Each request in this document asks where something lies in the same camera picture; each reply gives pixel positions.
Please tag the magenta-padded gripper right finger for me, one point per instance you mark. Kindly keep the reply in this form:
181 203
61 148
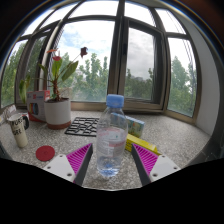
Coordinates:
146 158

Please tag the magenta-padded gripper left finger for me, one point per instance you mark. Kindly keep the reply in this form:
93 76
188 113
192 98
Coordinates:
79 157

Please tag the clear blue-capped water bottle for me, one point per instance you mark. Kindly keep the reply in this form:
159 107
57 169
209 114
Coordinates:
111 140

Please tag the yellow glue stick box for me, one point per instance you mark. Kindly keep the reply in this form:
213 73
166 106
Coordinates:
140 142

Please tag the black lattice trivet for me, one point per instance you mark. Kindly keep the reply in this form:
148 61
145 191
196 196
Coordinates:
81 126

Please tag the blue-green pack of small cartons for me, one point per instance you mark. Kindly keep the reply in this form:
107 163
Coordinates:
135 126

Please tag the flat round red coaster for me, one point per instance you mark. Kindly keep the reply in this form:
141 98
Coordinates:
45 153

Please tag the red-flowered plant in white pot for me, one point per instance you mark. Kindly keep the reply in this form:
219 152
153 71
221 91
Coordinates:
57 113

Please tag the white mug with black print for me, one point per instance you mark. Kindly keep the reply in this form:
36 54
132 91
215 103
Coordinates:
19 131

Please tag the red and white filament box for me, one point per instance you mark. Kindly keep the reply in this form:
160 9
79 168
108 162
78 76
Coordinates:
36 106

